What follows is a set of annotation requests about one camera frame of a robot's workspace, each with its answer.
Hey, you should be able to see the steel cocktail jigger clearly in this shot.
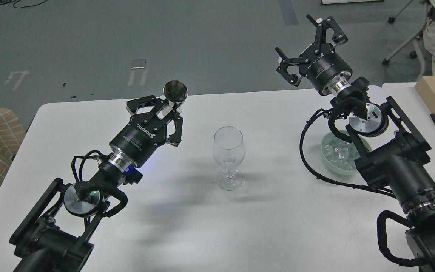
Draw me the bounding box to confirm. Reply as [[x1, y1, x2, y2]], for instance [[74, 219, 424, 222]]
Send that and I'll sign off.
[[157, 80, 188, 119]]

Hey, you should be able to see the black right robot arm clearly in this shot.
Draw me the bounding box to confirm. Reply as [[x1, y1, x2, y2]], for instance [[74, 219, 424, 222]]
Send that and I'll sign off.
[[276, 14, 435, 272]]

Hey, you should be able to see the office chair with wheels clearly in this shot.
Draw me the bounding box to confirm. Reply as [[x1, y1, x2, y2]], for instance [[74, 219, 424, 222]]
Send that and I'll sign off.
[[382, 0, 435, 82]]

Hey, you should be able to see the green bowl of ice cubes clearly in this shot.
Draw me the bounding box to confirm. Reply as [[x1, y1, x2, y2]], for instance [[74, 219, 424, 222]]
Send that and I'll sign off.
[[320, 132, 360, 175]]

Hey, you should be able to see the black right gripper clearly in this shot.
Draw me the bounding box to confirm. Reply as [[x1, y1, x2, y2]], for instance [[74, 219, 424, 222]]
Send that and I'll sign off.
[[275, 14, 353, 96]]

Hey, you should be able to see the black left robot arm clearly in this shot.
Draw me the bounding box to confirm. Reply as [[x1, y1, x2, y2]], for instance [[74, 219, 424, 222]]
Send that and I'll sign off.
[[10, 94, 187, 272]]

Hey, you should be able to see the black floor cable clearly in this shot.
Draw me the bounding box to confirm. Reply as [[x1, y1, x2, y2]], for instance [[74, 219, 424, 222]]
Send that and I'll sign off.
[[0, 0, 48, 16]]

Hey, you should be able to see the clear wine glass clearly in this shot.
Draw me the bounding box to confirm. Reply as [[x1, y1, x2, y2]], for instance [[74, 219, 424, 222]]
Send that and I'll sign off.
[[213, 126, 245, 191]]

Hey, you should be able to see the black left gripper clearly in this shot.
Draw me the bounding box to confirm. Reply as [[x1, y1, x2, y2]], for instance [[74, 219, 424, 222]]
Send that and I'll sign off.
[[109, 95, 183, 168]]

